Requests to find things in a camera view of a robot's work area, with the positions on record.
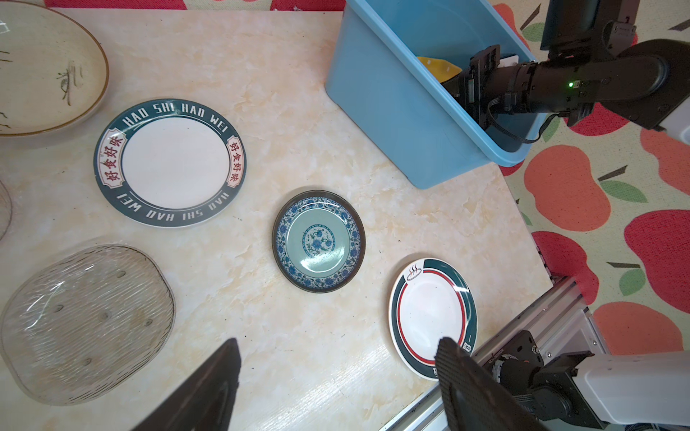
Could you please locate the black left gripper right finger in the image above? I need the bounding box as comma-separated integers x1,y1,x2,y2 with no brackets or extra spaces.
435,338,545,431

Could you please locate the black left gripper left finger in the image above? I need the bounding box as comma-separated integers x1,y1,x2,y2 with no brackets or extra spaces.
135,339,242,430

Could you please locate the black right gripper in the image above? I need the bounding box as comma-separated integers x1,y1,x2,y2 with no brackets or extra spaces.
442,37,668,129

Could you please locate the yellow dotted scalloped plate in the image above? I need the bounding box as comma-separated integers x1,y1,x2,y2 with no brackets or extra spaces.
417,57,462,84

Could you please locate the green rim Hao Shi plate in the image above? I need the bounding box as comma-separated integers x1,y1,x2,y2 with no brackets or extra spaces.
93,99,248,228

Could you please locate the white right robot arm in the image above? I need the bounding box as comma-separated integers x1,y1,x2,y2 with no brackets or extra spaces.
441,1,689,356

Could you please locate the blue plastic bin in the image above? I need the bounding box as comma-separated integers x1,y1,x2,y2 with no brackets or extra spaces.
325,1,544,190

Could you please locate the green red rim plate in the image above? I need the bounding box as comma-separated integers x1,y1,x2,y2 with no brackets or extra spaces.
387,258,478,381

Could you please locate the smoky glass plate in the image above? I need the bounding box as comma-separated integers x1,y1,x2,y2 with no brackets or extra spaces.
1,244,175,406

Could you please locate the blue floral small plate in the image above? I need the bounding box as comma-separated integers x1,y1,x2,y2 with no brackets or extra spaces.
271,190,366,294

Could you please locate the clear glass plate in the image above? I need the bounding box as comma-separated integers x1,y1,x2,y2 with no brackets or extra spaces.
0,182,13,239

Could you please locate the beige brown rim plate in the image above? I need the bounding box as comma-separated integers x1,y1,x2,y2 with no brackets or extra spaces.
1,1,110,138

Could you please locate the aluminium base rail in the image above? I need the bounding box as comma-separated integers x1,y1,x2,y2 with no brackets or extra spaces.
382,277,609,430

